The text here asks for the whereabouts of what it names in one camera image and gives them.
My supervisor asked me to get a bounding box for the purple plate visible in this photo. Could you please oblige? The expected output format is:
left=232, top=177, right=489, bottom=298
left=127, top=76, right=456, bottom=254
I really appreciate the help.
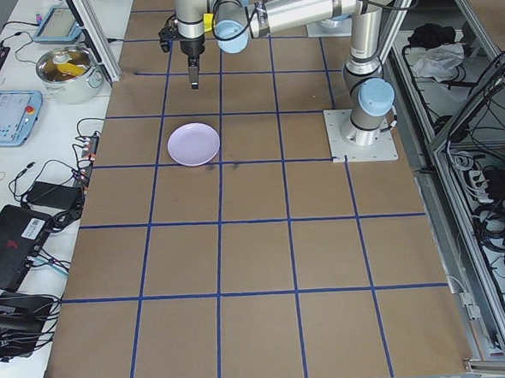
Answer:
left=164, top=121, right=223, bottom=169

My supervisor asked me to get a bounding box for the grey pot with lid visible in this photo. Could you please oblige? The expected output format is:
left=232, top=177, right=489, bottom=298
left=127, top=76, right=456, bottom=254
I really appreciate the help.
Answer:
left=33, top=43, right=105, bottom=108

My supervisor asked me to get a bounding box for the hub strip with red plugs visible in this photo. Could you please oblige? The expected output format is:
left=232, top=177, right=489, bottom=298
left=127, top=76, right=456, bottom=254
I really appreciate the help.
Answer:
left=70, top=131, right=104, bottom=189

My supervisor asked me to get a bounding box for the blue teach pendant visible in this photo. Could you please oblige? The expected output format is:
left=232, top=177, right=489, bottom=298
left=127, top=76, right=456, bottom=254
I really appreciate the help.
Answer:
left=31, top=3, right=86, bottom=45
left=0, top=87, right=46, bottom=149

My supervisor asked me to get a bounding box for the black power adapter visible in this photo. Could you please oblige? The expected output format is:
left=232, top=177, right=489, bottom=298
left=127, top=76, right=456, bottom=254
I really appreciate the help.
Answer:
left=23, top=178, right=84, bottom=211

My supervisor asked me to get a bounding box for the black cloth bundle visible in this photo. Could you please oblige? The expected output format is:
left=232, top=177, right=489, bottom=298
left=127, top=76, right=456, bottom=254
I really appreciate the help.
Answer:
left=407, top=21, right=457, bottom=50

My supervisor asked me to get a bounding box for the white cloth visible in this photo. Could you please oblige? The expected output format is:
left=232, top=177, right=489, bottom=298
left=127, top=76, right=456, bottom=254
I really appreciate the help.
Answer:
left=411, top=42, right=467, bottom=83

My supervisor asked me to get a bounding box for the black laptop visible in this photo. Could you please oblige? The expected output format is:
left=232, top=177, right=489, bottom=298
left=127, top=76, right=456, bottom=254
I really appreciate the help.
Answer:
left=0, top=199, right=57, bottom=296

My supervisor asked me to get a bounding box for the black docking box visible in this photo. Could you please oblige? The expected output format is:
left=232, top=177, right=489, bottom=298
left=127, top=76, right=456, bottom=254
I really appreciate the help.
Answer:
left=0, top=289, right=63, bottom=364

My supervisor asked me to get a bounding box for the white power strip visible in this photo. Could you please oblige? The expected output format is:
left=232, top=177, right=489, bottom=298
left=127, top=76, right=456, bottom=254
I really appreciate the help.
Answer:
left=465, top=167, right=495, bottom=205

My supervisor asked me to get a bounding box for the aluminium corner profile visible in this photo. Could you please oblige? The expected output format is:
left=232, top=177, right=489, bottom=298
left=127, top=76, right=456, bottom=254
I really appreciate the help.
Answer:
left=461, top=354, right=505, bottom=377

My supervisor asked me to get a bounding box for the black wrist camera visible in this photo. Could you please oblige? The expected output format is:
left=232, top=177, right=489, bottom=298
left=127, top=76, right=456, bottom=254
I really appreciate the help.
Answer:
left=156, top=15, right=181, bottom=55

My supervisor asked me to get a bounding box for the aluminium profile post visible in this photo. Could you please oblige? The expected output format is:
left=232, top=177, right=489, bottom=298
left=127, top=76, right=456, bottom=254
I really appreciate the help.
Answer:
left=62, top=0, right=121, bottom=86

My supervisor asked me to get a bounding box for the white square base plate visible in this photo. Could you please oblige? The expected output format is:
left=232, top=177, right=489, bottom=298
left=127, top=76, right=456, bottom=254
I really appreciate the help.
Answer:
left=321, top=104, right=400, bottom=166

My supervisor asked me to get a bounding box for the metal V-shaped frame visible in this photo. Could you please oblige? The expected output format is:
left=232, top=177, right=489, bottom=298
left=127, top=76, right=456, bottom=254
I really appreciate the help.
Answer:
left=377, top=0, right=505, bottom=362

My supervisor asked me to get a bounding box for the black cable bundle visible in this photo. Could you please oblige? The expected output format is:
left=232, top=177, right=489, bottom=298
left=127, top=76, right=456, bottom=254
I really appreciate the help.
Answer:
left=471, top=198, right=505, bottom=256

